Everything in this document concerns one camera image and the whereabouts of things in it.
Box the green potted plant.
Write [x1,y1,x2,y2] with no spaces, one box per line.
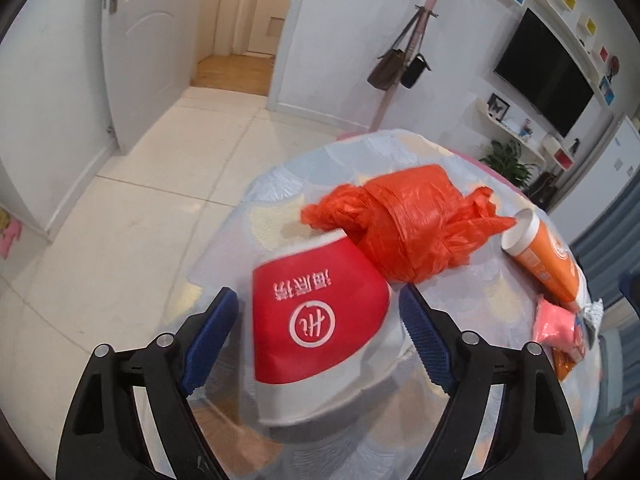
[479,139,540,191]

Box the white wall shelf unit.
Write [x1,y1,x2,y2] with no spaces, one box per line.
[472,0,623,176]

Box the black wall television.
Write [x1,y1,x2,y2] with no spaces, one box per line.
[493,8,595,138]

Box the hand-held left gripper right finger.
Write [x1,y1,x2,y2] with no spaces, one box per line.
[398,283,586,480]

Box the orange tube white cap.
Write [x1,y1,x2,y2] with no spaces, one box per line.
[501,208,587,306]

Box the pink coat stand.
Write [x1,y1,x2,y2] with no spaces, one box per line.
[336,0,458,142]

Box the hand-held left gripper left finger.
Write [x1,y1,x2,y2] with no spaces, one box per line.
[55,287,240,480]

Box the brown handbag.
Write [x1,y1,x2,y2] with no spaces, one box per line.
[367,10,421,92]

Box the orange plastic bag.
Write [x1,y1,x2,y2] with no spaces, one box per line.
[301,164,519,286]

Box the white door with handle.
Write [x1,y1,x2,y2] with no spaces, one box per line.
[101,0,207,157]

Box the orange snack packet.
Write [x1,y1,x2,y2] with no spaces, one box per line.
[552,347,583,383]

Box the round table with patterned cloth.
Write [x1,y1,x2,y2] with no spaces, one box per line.
[145,129,608,480]

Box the framed picture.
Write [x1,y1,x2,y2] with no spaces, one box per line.
[487,93,511,120]

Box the red and white paper bowl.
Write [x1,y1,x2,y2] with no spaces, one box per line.
[251,238,407,427]

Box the pink snack packet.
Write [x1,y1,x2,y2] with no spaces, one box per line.
[532,297,586,356]

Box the white interior door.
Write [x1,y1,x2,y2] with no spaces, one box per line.
[246,0,292,57]

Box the black handbag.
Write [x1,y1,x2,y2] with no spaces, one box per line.
[400,12,432,89]

